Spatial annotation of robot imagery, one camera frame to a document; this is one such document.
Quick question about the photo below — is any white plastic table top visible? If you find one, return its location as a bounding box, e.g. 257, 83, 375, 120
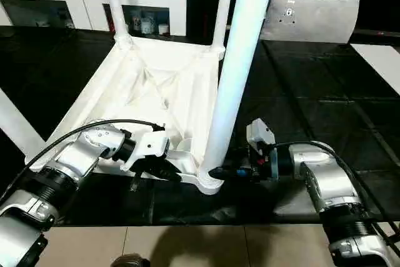
24, 35, 226, 196

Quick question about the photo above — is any white plastic table leg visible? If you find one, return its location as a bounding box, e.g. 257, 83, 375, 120
199, 0, 279, 186
208, 0, 237, 58
0, 87, 48, 158
101, 0, 134, 46

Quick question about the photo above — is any white plastic upturned table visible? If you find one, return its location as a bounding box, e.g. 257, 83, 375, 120
0, 24, 400, 227

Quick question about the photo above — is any dark robot leg part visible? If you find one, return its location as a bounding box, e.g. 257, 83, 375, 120
114, 253, 151, 267

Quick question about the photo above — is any grey cushion with holes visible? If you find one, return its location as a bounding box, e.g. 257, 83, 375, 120
259, 0, 361, 43

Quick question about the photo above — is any white board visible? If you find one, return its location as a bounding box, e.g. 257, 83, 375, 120
349, 43, 400, 98

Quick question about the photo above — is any black screen with red light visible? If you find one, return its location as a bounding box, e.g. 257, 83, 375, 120
352, 29, 400, 43

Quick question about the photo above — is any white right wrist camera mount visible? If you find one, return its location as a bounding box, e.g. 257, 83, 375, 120
246, 118, 279, 182

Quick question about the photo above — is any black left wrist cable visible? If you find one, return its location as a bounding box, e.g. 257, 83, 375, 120
0, 119, 165, 205

